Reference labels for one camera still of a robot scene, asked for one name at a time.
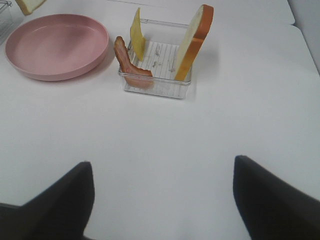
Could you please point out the red bacon strip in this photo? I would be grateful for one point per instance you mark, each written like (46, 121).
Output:
(127, 67)

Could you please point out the clear plastic left container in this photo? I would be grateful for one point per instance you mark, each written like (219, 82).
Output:
(6, 20)

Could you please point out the pink round plate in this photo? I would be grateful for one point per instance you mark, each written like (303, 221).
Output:
(57, 47)

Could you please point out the clear plastic container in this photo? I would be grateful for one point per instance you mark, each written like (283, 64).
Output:
(6, 20)
(161, 47)

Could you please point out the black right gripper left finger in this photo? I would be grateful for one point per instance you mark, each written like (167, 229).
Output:
(61, 212)

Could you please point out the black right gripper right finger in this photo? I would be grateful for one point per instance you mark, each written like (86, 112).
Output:
(270, 208)

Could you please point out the clear plastic right container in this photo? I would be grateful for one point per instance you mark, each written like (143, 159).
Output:
(161, 47)

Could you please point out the yellow cheese slice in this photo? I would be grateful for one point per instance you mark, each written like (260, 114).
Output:
(138, 41)

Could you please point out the white bread slice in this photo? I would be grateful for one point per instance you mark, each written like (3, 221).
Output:
(29, 6)
(193, 39)

